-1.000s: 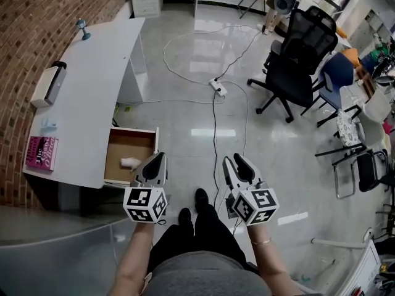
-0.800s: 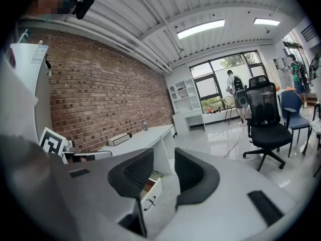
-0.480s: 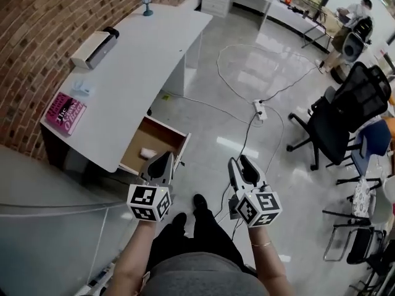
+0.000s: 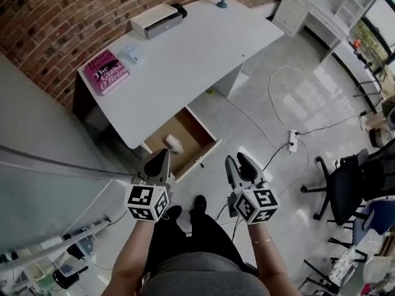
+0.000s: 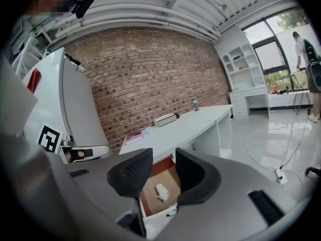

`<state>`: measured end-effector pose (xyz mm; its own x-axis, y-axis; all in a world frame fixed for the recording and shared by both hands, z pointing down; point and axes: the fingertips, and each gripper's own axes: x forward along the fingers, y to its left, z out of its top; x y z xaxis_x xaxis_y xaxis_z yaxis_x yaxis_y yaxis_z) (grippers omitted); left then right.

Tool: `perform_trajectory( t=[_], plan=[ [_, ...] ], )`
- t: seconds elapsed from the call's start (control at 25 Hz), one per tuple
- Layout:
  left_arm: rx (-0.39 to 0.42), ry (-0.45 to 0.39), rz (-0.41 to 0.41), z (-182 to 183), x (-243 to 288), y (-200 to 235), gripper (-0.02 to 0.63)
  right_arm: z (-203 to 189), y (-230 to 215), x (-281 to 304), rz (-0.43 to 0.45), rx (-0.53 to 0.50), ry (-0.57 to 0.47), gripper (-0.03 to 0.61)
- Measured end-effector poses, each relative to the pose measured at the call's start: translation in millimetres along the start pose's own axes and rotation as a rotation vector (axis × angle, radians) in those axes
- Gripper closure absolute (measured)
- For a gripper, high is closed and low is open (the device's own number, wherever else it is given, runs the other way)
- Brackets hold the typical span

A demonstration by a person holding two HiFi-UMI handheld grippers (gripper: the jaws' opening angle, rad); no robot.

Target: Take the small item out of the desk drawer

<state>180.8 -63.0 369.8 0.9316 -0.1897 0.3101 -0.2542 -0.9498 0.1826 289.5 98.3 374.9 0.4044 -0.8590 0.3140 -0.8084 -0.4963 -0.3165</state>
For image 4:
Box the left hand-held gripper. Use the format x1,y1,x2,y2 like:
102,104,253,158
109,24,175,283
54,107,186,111
125,149,174,223

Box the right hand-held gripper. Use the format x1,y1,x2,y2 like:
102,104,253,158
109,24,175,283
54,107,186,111
224,152,280,226

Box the white object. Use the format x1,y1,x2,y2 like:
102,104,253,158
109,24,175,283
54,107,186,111
164,134,183,155

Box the white drawer with brown inside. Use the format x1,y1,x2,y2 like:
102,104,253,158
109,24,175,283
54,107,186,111
143,105,222,184

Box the person's left forearm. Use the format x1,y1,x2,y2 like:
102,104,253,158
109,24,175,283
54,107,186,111
110,219,155,296

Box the person's right forearm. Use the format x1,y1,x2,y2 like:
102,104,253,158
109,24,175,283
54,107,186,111
246,222,302,296

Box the person's left black shoe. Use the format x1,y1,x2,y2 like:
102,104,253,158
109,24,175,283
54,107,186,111
165,205,183,223

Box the white power strip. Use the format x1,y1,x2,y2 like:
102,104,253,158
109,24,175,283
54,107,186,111
287,129,299,154

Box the person's black trousers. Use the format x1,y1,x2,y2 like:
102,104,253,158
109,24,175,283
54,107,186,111
144,208,260,277

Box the white storage rack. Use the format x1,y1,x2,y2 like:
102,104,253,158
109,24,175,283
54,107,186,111
0,216,114,296

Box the black mesh office chair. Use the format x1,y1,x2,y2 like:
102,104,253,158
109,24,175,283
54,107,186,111
301,148,395,226

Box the grey refrigerator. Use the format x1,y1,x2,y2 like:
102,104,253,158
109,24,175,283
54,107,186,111
0,52,135,269

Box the pink book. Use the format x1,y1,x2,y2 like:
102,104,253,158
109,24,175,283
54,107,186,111
85,48,130,97

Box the clear glass cup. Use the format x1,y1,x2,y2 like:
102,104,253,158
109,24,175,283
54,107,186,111
120,44,146,65

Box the black pot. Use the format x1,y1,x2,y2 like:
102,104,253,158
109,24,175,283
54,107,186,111
51,265,89,290

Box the patterned seat cushion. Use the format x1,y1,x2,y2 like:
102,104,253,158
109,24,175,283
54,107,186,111
328,247,359,285

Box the blue chair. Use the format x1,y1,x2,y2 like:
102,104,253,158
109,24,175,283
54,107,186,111
326,200,395,258

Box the white desktop organizer box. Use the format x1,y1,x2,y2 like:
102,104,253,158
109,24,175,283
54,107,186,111
129,4,183,39

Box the long white table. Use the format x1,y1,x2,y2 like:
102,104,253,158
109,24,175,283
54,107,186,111
320,38,390,113

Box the grey plastic chair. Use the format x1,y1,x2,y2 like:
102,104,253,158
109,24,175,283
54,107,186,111
297,236,395,294

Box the window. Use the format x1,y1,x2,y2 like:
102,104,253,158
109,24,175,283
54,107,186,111
351,0,395,62

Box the long black floor cable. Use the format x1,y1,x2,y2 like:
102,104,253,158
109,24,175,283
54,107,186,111
215,140,293,221

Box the white cable under desk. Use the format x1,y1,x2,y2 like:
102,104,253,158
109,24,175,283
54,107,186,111
212,88,293,154

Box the long white floor cable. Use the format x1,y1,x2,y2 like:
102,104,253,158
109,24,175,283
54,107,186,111
271,137,310,197

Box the looped white floor cable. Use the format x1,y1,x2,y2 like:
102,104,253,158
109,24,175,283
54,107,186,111
268,65,368,135

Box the thin black floor cable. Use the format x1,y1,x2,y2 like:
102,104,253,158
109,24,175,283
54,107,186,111
296,111,368,135

